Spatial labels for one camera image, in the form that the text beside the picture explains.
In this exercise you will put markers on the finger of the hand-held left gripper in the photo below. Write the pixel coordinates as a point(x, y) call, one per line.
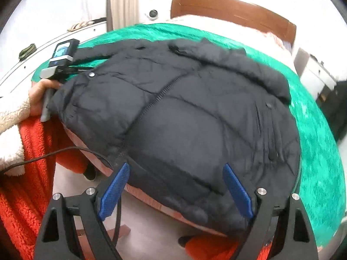
point(77, 71)
point(81, 66)

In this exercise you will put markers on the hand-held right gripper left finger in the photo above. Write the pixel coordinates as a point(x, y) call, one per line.
point(112, 195)

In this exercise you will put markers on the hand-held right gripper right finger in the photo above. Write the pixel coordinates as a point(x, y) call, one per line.
point(238, 195)

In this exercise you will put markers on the black puffer jacket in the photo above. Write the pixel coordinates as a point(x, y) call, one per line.
point(176, 127)

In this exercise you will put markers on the person's left forearm white sleeve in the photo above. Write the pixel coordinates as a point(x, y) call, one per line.
point(12, 135)

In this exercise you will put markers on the person's left hand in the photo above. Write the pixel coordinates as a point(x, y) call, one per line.
point(36, 97)

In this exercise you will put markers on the dark slipper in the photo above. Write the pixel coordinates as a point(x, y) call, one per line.
point(185, 240)
point(90, 172)

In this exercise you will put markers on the brown wooden board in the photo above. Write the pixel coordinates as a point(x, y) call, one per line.
point(123, 228)

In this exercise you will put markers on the camouflage pouch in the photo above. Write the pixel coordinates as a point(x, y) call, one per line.
point(27, 51)

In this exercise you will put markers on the white desk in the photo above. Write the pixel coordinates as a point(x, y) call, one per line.
point(27, 65)

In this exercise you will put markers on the striped cloth item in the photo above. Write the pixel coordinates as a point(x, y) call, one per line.
point(80, 25)

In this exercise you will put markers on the beige curtain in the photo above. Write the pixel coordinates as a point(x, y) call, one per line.
point(123, 2)

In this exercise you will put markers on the green fleece blanket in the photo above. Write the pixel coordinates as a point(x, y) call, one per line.
point(311, 140)

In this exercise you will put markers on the dark chair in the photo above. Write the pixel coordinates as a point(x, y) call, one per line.
point(337, 108)

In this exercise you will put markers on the white nightstand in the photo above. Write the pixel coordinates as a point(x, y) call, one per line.
point(315, 70)

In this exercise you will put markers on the pink bed sheet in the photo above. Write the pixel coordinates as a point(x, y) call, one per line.
point(230, 24)

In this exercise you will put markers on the brown wooden headboard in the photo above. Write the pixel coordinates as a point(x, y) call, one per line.
point(230, 8)

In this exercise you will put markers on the round dark wall fixture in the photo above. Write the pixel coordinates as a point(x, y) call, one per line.
point(153, 13)

